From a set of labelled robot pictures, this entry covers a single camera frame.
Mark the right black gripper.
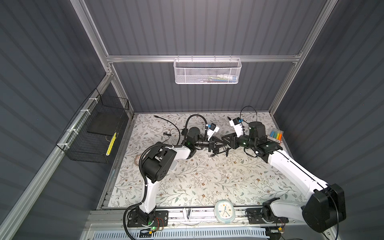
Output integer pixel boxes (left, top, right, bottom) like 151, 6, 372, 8
221, 131, 255, 150

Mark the black corrugated cable conduit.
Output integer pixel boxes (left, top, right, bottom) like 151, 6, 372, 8
122, 113, 208, 240

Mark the yellow black striped marker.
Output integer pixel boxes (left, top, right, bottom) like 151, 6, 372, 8
106, 132, 118, 156

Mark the white wire mesh basket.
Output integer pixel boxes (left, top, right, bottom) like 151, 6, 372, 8
173, 57, 242, 85

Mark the floral patterned table mat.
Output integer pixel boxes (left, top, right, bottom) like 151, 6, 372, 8
108, 112, 305, 208

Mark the black wire wall basket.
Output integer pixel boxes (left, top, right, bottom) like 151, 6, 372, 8
57, 90, 130, 164

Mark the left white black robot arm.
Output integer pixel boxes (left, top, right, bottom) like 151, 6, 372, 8
135, 124, 227, 225

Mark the pack of coloured markers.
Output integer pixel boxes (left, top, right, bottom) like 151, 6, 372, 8
267, 128, 284, 145

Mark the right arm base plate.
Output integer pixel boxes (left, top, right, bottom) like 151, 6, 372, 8
245, 207, 289, 225

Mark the white ventilated cable duct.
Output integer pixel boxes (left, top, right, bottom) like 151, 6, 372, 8
89, 226, 271, 240

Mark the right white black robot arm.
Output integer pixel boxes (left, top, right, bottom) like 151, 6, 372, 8
222, 118, 347, 233

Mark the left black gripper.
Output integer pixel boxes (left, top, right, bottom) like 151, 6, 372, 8
193, 136, 226, 154

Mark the mint green alarm clock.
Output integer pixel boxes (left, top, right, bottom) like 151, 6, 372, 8
214, 200, 236, 224

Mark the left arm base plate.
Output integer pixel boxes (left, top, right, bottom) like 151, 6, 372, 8
127, 210, 169, 228

